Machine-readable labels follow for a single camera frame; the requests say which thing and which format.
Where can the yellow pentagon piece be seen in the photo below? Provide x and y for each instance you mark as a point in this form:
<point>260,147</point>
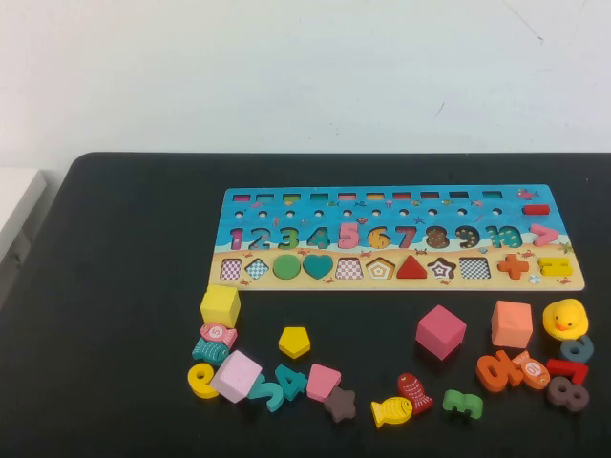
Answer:
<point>294,342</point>

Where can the teal heart piece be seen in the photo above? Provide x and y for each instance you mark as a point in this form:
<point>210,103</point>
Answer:
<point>317,265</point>

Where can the green circle piece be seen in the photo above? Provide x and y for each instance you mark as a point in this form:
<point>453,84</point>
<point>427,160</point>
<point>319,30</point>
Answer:
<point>286,267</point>

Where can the pink number five piece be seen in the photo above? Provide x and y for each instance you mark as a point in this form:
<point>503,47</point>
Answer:
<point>348,242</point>

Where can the red triangle piece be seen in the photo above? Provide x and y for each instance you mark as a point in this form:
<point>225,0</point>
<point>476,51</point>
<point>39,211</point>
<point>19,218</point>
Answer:
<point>411,271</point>

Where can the blue wooden number puzzle board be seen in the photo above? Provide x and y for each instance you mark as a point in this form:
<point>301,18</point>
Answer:
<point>429,217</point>

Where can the teal number four piece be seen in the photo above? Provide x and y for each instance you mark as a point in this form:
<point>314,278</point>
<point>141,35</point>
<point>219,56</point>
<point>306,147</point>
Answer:
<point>292,381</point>

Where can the pink trapezoid piece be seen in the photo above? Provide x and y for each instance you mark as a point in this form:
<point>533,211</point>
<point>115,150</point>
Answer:
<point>322,381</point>

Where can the teal number five piece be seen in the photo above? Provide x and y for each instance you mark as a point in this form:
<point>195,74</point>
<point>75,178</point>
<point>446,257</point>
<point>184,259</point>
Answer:
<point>273,398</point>

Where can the brown star piece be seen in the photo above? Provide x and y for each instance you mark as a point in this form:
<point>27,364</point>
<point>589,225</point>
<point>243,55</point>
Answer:
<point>340,405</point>

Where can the yellow number six piece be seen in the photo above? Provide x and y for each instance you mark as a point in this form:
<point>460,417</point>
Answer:
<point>198,384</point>

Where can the orange plus sign piece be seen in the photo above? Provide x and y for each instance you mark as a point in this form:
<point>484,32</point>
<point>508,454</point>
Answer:
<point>512,267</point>

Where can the red minus sign piece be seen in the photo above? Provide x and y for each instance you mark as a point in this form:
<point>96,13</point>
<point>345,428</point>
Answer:
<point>536,209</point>

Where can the orange number ten piece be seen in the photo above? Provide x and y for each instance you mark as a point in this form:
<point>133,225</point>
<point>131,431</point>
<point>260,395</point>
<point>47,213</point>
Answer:
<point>489,372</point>

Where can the pink greater-than sign piece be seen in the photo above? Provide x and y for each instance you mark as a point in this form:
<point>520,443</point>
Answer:
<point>541,230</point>

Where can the green number three piece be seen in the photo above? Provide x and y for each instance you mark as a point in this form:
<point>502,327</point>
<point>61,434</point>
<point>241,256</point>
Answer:
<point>468,405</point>

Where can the yellow equals sign piece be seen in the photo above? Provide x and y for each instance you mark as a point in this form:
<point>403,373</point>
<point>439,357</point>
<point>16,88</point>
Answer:
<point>554,262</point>

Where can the red number seven piece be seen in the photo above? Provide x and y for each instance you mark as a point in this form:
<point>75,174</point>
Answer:
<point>573,369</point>

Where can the grey-blue number nine piece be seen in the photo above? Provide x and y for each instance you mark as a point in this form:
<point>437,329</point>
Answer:
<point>584,350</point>

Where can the brown number eight piece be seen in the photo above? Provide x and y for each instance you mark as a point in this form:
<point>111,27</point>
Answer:
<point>568,395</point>

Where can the yellow cube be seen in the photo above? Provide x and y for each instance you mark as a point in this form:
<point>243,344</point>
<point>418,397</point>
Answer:
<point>218,305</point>

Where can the pink wooden fish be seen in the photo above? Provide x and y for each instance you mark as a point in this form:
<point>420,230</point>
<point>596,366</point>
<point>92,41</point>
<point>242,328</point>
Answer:
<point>217,333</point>

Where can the teal wooden fish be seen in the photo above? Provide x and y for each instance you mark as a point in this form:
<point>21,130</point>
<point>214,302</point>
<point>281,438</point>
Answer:
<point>207,351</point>

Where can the light pink cube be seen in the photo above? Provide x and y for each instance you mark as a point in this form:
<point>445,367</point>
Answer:
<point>235,377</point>

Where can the magenta cube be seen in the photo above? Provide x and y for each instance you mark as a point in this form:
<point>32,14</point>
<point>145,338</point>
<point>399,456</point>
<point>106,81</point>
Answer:
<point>439,331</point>

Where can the red wooden fish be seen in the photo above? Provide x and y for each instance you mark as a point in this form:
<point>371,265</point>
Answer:
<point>414,389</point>

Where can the yellow wooden fish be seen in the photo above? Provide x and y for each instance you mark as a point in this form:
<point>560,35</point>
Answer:
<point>391,411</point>

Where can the salmon cube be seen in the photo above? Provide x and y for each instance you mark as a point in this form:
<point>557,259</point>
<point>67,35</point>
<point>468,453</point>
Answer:
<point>511,324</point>

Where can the orange wooden fish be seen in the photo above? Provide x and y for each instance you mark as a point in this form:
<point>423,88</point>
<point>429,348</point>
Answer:
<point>532,371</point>

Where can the yellow rubber duck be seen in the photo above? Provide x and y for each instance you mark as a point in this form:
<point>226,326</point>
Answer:
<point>565,319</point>

